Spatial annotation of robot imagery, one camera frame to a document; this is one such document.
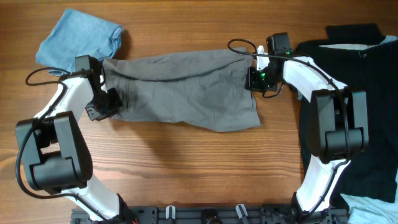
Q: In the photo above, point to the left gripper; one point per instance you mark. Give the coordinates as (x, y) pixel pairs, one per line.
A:
(116, 104)

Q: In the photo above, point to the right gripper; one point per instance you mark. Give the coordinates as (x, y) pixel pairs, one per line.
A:
(252, 84)

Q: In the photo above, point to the grey shorts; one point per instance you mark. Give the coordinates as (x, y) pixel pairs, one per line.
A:
(202, 88)

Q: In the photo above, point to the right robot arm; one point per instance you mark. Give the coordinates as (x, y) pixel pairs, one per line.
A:
(337, 124)

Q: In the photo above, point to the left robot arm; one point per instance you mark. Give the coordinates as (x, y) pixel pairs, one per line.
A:
(53, 159)

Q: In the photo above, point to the folded blue denim garment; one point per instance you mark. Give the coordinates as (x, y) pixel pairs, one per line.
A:
(77, 34)

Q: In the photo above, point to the black garment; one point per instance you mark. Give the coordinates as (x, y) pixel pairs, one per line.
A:
(346, 34)

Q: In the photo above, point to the light blue garment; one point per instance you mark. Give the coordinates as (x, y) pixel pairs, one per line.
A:
(373, 211)

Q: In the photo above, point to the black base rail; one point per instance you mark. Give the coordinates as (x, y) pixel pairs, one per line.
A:
(271, 213)

